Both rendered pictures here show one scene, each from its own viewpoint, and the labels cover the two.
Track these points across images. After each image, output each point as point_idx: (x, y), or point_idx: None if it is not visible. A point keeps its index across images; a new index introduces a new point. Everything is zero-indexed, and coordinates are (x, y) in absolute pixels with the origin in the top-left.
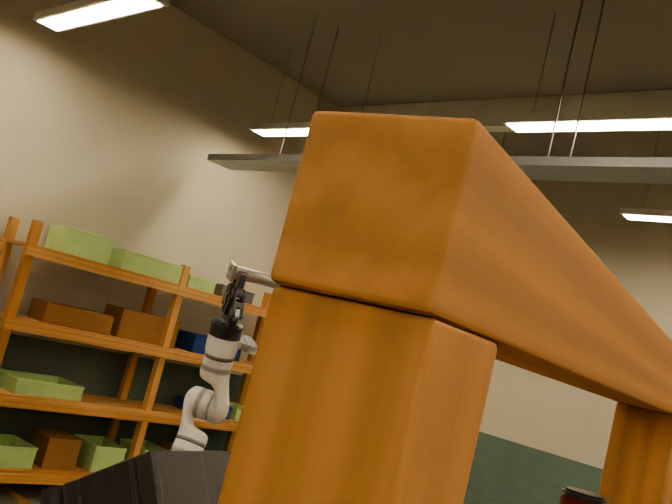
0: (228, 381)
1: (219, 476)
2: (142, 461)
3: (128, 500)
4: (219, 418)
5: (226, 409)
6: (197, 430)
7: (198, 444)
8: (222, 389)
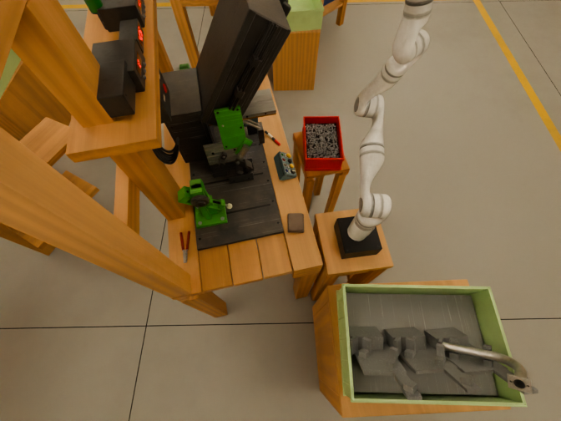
0: (406, 26)
1: None
2: None
3: None
4: (392, 54)
5: (396, 50)
6: (391, 57)
7: (385, 65)
8: (399, 29)
